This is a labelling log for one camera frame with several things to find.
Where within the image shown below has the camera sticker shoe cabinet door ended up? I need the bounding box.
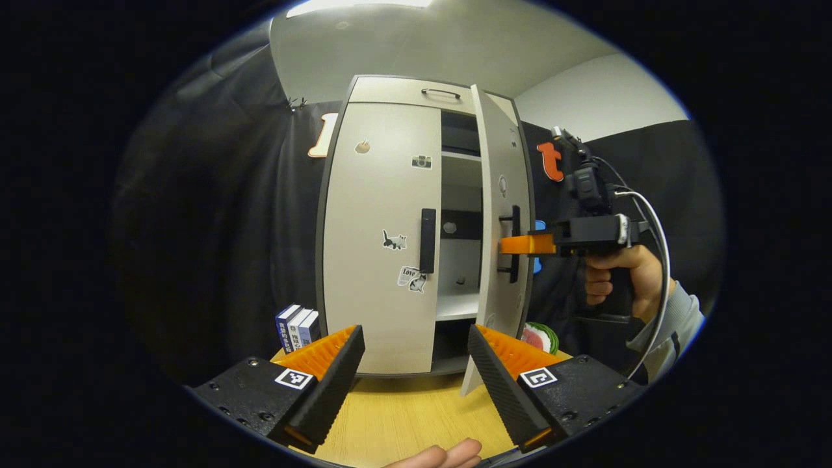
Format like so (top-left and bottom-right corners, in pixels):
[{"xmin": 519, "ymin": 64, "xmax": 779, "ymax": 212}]
[{"xmin": 322, "ymin": 102, "xmax": 443, "ymax": 376}]

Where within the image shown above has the cherry sticker shoe cabinet door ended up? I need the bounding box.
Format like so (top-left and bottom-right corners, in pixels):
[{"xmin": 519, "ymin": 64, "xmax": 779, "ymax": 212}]
[{"xmin": 460, "ymin": 84, "xmax": 535, "ymax": 397}]

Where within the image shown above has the white double-door shoe cabinet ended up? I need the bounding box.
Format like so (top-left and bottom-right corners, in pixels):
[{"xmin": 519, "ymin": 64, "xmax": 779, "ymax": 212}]
[{"xmin": 315, "ymin": 73, "xmax": 537, "ymax": 397}]

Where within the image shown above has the black cable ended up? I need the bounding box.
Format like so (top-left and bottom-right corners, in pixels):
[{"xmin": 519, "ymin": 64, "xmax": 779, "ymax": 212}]
[{"xmin": 588, "ymin": 155, "xmax": 665, "ymax": 261}]

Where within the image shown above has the white cable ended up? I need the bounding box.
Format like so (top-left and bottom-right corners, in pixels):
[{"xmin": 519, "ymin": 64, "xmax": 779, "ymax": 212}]
[{"xmin": 613, "ymin": 187, "xmax": 671, "ymax": 381}]

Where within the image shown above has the ceiling light panel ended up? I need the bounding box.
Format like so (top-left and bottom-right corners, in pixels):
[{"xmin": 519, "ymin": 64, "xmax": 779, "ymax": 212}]
[{"xmin": 286, "ymin": 0, "xmax": 434, "ymax": 19}]

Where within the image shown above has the toy watermelon slice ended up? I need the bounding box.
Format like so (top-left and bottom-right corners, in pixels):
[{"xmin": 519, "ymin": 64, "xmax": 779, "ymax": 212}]
[{"xmin": 521, "ymin": 322, "xmax": 560, "ymax": 356}]

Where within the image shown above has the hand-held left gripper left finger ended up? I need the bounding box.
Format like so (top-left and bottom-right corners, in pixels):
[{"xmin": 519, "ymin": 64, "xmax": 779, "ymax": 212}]
[{"xmin": 188, "ymin": 324, "xmax": 367, "ymax": 456}]

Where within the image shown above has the light blue book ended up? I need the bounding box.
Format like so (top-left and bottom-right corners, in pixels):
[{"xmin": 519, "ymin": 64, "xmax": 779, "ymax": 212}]
[{"xmin": 299, "ymin": 310, "xmax": 322, "ymax": 346}]

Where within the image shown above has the dark blue book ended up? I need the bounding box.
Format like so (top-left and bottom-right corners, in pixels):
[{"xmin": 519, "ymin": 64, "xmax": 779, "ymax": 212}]
[{"xmin": 275, "ymin": 304, "xmax": 302, "ymax": 355}]

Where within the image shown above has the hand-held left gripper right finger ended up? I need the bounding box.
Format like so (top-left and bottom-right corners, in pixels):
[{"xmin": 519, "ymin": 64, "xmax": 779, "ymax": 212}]
[{"xmin": 467, "ymin": 324, "xmax": 645, "ymax": 454}]

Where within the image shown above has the white blue book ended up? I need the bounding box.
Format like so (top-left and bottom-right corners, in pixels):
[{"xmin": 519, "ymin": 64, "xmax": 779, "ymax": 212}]
[{"xmin": 288, "ymin": 307, "xmax": 311, "ymax": 352}]

